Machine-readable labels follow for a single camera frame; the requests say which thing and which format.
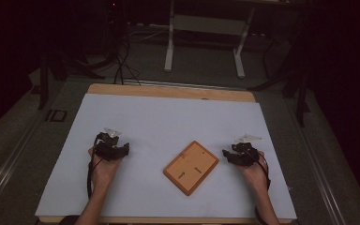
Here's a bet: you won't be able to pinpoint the wooden picture frame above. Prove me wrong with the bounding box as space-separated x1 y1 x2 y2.
162 140 220 197

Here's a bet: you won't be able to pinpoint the white metal desk frame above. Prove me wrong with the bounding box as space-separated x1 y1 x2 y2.
163 0 257 80

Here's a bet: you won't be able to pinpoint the metal floor strip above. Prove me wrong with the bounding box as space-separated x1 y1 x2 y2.
122 79 248 92

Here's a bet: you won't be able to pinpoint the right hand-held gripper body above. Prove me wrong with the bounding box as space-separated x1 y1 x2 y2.
231 134 261 168

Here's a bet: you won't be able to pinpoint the person's right hand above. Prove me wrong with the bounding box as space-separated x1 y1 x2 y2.
237 151 268 192

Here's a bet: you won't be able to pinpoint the black metal stand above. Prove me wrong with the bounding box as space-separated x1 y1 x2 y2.
248 46 312 128
37 51 107 111

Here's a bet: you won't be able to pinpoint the person's left hand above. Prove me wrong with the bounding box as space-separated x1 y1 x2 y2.
87 147 124 189

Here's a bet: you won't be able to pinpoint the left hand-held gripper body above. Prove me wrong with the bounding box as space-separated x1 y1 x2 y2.
94 127 125 162

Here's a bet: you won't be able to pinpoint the black floor cables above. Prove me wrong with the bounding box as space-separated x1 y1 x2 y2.
113 29 143 86

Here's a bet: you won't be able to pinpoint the metal floor rail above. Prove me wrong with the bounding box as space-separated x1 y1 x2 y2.
0 118 50 217
282 93 350 225

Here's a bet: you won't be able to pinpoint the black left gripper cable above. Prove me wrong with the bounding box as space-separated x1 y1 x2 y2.
86 141 104 200

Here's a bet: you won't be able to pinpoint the black floor socket box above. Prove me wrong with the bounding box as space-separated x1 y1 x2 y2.
44 109 68 123

